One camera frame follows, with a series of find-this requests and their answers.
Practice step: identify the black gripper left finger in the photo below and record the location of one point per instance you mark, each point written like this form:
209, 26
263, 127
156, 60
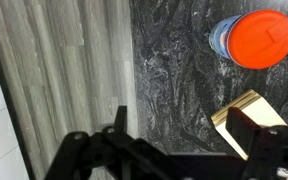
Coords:
123, 157

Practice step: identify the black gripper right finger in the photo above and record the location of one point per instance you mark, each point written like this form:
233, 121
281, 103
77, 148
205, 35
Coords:
266, 146

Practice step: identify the blue container with orange lid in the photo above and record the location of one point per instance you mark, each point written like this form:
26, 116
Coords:
255, 40

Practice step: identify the pale wooden block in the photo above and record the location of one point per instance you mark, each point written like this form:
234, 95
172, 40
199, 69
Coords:
256, 108

